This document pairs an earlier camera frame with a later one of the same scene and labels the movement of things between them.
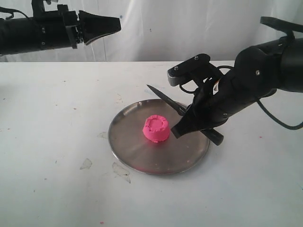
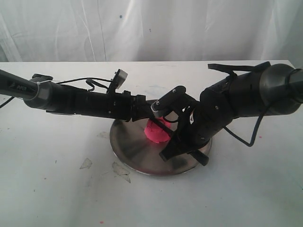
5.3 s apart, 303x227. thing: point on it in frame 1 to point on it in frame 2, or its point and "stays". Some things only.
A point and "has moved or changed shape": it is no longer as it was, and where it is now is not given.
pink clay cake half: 156,128 stays
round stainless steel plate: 128,144 stays
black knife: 181,109 has moved or changed shape
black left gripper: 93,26 to 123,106
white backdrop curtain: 171,30 stays
